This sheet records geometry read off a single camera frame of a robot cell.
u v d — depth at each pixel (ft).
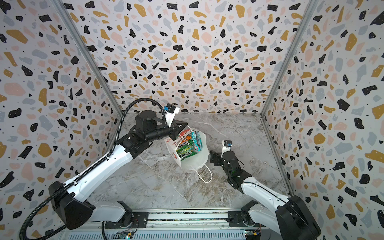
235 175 2.13
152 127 1.82
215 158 2.49
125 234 2.30
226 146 2.41
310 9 2.36
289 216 1.34
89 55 2.83
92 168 1.42
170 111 1.91
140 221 2.41
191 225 2.40
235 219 2.41
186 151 2.90
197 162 2.85
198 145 2.98
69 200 1.24
